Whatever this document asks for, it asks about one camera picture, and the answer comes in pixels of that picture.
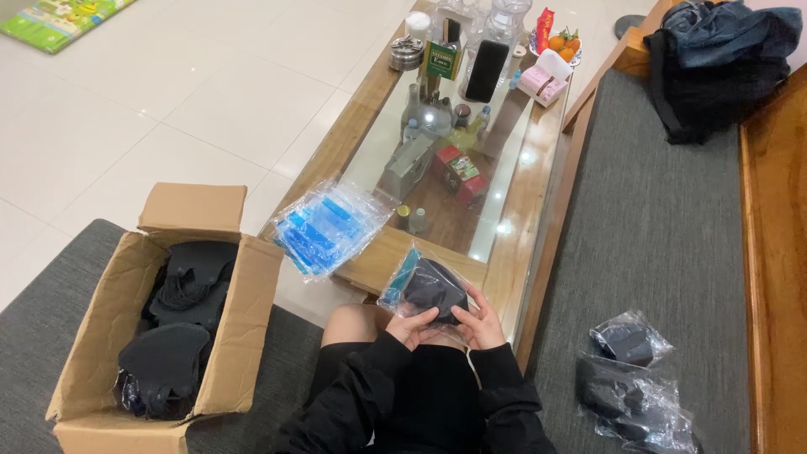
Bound person's left hand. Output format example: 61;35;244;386
385;306;443;352

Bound person's right hand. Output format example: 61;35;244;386
451;285;508;352

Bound clear bag with black masks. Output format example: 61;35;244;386
377;242;471;330

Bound person's leg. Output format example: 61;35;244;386
321;303;397;349

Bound person's black shorts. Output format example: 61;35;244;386
305;340;488;454

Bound stack of clear blue-strip bags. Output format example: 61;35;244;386
270;179;396;282

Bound large packed mask bag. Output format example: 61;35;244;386
575;352;680;437

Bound small packed mask bag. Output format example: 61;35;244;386
589;309;675;368

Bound wooden glass-top coffee table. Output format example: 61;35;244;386
258;0;590;373

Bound red printed box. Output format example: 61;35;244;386
431;144;491;207

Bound grey box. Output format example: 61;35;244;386
380;135;436;201

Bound brown cardboard box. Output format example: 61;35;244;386
46;183;286;454

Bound grey bench cushion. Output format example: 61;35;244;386
526;68;752;454

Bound crumpled packed mask bag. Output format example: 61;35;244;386
621;394;705;454

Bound group of small bottles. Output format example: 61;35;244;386
400;82;493;152

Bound pile of black face masks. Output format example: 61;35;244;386
113;240;239;421

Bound pink tissue box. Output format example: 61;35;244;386
517;48;574;108

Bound black smartphone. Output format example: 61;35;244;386
464;39;511;104

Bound green and gold box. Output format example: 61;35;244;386
425;40;462;82

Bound round metal tin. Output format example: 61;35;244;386
388;34;426;72

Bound plate of oranges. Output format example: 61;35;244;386
529;27;583;68

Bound white lidded jar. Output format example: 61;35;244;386
405;11;432;43

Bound red snack packet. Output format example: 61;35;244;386
535;7;556;55

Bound clear plastic bottle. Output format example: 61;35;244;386
484;0;534;54

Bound clear glass jug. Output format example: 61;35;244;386
435;0;493;45

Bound black garment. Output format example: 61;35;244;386
642;28;793;146

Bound black round base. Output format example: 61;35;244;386
614;13;646;41

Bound grey seat cushion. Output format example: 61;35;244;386
0;218;325;454

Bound blue denim jeans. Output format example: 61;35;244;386
660;0;804;69

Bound green play mat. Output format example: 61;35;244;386
0;0;137;55

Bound wooden bench frame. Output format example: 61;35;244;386
561;0;807;454

